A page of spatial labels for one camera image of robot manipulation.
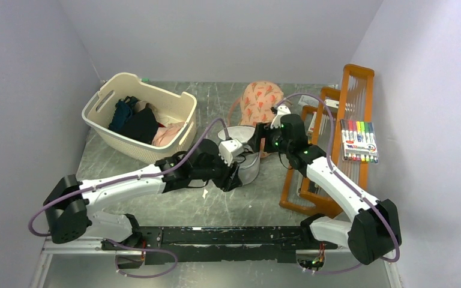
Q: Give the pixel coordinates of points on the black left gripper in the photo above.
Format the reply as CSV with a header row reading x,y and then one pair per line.
x,y
230,179

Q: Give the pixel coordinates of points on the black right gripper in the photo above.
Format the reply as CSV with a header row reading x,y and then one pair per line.
x,y
263,130

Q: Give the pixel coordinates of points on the white mesh laundry bag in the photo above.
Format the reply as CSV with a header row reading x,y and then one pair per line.
x,y
242,133

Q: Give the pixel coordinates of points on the black bra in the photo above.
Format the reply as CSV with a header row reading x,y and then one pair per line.
x,y
247,157

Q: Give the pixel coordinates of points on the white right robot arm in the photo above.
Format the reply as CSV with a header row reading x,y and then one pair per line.
x,y
373,228

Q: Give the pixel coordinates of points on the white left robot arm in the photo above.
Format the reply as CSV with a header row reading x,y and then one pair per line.
x,y
75,208

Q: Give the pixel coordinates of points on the pink floral mesh bag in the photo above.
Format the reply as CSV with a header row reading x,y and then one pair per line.
x,y
256,102

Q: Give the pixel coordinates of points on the cream plastic laundry basket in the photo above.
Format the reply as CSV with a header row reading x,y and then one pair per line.
x,y
168,108

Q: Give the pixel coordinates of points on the white paper tag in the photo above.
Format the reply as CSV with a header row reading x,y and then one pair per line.
x,y
306,100

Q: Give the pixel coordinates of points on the pink garment in basket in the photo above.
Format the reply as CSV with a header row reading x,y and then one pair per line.
x,y
165,135

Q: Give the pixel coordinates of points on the pack of coloured markers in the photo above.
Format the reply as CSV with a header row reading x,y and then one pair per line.
x,y
359,141

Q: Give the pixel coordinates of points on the orange wooden rack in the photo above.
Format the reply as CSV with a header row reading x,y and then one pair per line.
x,y
355,97

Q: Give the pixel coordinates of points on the black garment in basket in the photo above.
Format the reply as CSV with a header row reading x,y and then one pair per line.
x,y
141,127

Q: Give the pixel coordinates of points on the teal garment in basket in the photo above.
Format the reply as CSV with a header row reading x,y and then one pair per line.
x,y
123,112

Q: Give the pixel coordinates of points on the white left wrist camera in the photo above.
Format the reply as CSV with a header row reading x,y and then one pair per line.
x,y
230,149

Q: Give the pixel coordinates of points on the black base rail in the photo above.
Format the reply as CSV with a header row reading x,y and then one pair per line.
x,y
214,244

